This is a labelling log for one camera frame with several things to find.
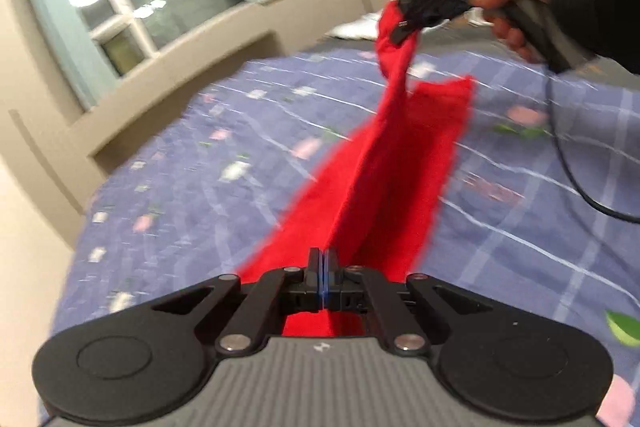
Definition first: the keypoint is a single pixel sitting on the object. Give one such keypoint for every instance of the crumpled white blanket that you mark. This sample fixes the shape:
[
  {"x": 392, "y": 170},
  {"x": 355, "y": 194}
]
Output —
[{"x": 355, "y": 28}]

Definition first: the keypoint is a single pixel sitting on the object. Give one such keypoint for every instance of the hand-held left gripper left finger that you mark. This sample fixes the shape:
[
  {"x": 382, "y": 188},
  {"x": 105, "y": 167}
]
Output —
[{"x": 315, "y": 278}]

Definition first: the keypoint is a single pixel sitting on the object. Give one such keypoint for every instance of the beige window ledge cabinet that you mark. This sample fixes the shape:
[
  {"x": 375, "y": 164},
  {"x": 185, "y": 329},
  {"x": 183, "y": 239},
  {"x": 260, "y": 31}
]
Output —
[{"x": 190, "y": 57}]

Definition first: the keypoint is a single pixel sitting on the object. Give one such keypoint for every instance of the red pants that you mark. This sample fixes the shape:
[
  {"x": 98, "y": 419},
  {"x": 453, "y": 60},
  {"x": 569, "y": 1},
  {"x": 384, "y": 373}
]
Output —
[{"x": 390, "y": 167}]

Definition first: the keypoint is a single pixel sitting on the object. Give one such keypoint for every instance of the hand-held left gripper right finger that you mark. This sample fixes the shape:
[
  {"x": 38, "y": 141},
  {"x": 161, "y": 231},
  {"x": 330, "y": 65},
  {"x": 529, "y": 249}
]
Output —
[{"x": 332, "y": 278}]

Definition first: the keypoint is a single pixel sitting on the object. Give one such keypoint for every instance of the blue checked floral quilt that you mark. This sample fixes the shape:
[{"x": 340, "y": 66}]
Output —
[{"x": 200, "y": 207}]

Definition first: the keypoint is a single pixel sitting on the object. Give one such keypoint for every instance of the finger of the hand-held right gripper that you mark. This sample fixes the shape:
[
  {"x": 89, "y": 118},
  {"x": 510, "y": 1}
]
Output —
[{"x": 406, "y": 31}]

